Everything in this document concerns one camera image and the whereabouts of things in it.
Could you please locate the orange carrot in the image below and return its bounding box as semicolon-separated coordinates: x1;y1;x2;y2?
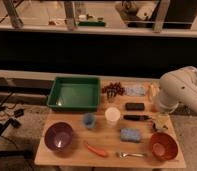
84;141;108;157

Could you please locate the orange fruit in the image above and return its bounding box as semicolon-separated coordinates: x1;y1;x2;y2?
151;104;159;112

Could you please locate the clear plastic bag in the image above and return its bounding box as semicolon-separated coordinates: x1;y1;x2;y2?
125;85;146;96

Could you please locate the purple bowl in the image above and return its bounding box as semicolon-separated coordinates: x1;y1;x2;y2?
44;122;74;152

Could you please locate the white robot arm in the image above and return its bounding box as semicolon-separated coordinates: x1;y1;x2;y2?
154;66;197;113

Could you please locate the green plastic tray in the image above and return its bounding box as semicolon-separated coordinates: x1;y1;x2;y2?
47;77;100;111

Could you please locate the green box on shelf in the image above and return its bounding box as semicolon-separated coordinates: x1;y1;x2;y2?
78;21;106;27

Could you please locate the orange bowl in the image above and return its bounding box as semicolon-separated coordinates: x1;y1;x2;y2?
149;132;178;161

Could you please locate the blue sponge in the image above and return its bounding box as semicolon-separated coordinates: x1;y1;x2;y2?
120;128;141;142

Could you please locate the silver fork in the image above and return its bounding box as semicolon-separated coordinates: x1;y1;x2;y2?
116;152;146;158

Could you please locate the white plastic cup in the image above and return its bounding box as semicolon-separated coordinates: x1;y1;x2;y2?
105;107;121;126

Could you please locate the small black clip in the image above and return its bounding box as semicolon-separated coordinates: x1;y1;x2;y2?
153;123;168;132

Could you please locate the black rectangular block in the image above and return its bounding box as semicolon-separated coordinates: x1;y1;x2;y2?
125;103;145;111

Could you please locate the blue plastic cup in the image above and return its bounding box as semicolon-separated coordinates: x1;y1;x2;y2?
83;113;96;129

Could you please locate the black marker pen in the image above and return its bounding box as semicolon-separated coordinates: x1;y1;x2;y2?
123;115;151;121

